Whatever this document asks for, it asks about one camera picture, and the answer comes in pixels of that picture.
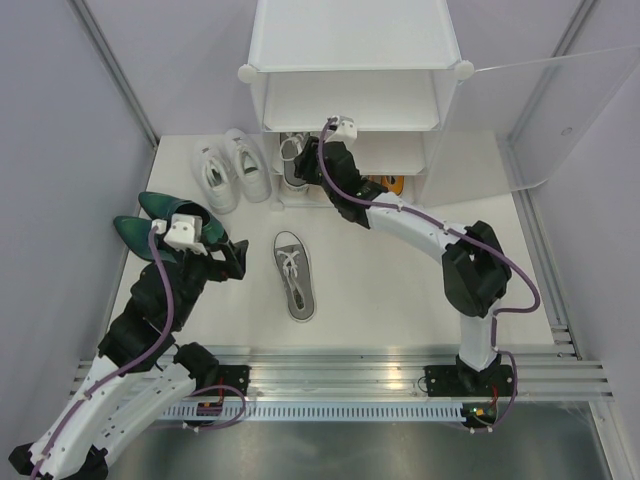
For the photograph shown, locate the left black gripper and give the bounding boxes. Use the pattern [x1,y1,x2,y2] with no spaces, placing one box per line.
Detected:
[160,232,249,327]

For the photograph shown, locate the grey canvas sneaker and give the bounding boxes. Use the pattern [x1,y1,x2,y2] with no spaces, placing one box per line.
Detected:
[273,230,316,323]
[279,132,309,195]

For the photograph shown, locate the orange canvas sneaker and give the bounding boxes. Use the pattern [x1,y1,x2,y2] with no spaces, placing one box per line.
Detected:
[381,175,405,196]

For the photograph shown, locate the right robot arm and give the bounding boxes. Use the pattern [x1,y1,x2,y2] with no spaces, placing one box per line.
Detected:
[292,136,512,396]

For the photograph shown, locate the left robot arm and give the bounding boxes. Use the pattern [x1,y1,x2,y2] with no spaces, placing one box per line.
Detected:
[9,233,249,479]

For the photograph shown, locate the upper green heeled shoe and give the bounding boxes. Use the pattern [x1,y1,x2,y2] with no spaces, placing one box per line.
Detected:
[138,191,228,245]

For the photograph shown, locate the green heeled shoe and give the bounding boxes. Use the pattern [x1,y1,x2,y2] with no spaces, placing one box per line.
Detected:
[138,191,228,245]
[113,216,176,263]

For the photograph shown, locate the lower green heeled shoe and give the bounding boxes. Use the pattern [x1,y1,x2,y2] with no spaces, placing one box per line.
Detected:
[113,216,176,263]

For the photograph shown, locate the white plastic shoe cabinet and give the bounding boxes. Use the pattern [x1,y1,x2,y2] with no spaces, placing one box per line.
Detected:
[238,1,474,209]

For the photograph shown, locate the translucent cabinet door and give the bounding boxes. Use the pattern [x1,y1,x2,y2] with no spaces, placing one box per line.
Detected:
[420,46,639,207]

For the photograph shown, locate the right white sneaker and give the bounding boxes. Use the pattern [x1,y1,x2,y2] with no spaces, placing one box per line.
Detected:
[224,128,271,203]

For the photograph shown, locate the white sneaker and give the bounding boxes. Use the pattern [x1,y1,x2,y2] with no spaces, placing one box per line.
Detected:
[224,128,271,203]
[191,140,238,214]

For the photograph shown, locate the left white sneaker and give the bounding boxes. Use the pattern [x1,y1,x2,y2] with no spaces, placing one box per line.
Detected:
[191,140,238,214]

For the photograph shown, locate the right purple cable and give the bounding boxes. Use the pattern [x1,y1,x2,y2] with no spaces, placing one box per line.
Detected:
[317,117,542,436]

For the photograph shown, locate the purple cable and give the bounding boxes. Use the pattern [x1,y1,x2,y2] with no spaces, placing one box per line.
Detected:
[27,222,174,479]
[317,117,542,436]

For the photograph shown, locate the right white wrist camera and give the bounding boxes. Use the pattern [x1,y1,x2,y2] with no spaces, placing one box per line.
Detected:
[325,116,358,148]

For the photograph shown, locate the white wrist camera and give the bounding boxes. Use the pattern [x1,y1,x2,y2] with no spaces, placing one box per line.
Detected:
[325,116,358,148]
[151,213,207,255]

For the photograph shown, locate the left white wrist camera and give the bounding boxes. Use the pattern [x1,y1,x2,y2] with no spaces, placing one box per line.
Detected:
[151,213,207,255]

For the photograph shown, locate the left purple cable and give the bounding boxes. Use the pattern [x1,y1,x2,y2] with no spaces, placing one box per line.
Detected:
[27,222,174,479]

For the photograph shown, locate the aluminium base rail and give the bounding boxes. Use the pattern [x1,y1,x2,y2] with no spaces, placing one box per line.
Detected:
[210,345,614,402]

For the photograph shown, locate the white slotted cable duct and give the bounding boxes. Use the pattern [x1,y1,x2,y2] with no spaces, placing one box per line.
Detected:
[159,401,466,423]

